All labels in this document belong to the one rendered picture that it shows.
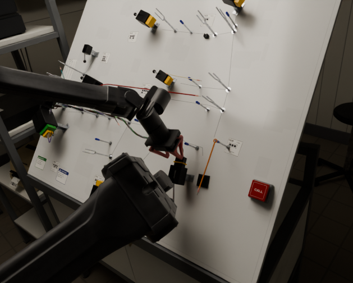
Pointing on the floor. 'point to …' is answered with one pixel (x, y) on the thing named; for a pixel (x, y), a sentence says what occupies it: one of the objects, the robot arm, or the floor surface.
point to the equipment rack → (30, 219)
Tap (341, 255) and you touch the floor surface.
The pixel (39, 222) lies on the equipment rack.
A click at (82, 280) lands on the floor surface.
